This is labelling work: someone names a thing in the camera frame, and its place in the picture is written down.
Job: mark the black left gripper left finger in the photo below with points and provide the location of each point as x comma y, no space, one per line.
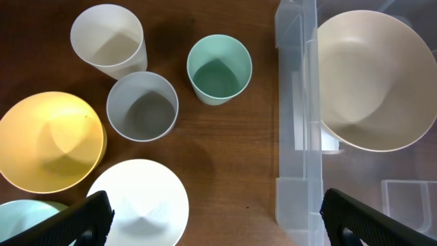
85,223

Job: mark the cream plastic cup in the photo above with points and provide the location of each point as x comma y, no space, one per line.
111,39

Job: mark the green plastic cup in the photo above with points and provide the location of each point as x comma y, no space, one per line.
219,68

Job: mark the yellow plastic bowl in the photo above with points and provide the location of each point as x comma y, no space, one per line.
50,141

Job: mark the white plastic bowl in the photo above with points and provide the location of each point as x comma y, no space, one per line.
150,203

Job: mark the grey plastic cup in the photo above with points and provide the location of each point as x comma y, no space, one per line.
142,106

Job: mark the beige plastic bowl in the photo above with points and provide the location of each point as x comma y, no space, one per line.
377,81

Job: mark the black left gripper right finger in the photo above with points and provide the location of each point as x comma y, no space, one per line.
351,222

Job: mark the clear plastic storage bin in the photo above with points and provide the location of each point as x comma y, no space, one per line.
400,184

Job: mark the light teal plastic bowl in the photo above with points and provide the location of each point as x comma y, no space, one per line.
20,215

